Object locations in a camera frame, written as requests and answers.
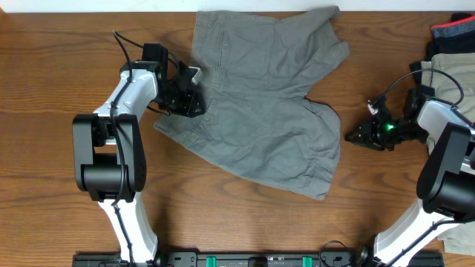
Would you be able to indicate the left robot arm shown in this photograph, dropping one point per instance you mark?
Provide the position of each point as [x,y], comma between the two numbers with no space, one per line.
[109,155]

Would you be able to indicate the beige folded shorts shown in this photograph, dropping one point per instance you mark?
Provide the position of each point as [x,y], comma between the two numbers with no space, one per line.
[452,78]

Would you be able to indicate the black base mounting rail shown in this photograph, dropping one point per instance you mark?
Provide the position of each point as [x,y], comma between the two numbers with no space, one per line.
[192,259]

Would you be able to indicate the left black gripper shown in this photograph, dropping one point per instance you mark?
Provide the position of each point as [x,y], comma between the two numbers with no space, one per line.
[190,104]

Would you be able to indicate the grey shorts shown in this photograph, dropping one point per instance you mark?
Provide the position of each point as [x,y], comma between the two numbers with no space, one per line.
[259,124]

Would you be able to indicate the dark garment red trim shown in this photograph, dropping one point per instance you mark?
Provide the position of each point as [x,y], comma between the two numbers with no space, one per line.
[452,46]

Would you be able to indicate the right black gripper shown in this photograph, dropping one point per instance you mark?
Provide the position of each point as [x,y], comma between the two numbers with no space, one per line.
[368,137]

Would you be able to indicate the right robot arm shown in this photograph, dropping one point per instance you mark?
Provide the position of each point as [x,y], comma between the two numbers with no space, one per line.
[445,187]

